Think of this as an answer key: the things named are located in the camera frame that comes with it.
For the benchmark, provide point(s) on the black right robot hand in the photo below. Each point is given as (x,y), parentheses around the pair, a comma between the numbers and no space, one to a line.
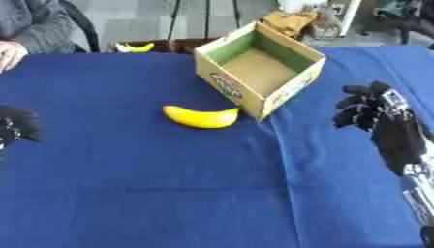
(395,129)

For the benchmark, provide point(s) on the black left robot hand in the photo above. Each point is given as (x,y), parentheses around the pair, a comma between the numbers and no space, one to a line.
(16,124)

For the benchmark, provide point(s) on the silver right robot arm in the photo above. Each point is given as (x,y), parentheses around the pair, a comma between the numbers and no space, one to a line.
(421,193)

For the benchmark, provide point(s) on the tan cardboard box green inside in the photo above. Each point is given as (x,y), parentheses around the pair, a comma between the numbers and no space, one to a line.
(261,69)

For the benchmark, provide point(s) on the brown wooden box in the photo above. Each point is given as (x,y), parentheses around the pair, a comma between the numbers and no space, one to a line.
(169,45)

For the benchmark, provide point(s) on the person's hand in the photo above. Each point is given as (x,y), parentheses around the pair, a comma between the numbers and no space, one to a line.
(10,55)

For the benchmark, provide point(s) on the person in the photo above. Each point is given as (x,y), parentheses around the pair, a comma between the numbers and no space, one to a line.
(34,25)

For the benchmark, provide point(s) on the black chair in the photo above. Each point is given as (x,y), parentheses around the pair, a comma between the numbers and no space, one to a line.
(82,24)

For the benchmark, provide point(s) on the small yellow toy banana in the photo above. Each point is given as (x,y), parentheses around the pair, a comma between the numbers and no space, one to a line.
(134,47)

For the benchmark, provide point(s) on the tan bag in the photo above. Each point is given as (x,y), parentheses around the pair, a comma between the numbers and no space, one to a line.
(288,21)

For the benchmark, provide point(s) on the black tripod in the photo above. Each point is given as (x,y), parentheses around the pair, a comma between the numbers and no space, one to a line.
(204,16)

